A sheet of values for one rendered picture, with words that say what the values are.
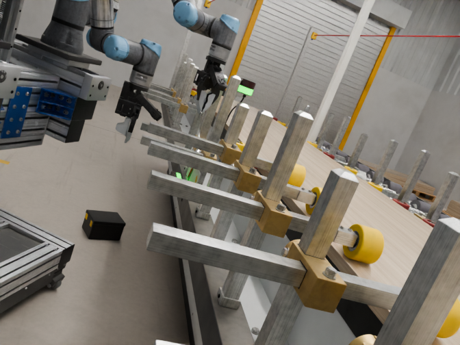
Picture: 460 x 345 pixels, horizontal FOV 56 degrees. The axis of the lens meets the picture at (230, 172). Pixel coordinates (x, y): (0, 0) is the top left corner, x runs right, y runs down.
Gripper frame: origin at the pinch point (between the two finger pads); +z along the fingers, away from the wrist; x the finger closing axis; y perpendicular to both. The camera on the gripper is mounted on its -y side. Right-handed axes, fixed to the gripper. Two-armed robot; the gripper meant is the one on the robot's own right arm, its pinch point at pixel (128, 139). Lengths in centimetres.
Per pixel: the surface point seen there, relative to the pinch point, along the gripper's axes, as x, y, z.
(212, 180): 22.8, -28.9, -1.0
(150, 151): 52, -5, -11
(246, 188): 55, -30, -11
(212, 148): 26.6, -24.4, -12.0
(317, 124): -135, -126, -20
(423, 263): 120, -29, -26
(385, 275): 80, -59, -7
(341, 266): 77, -50, -6
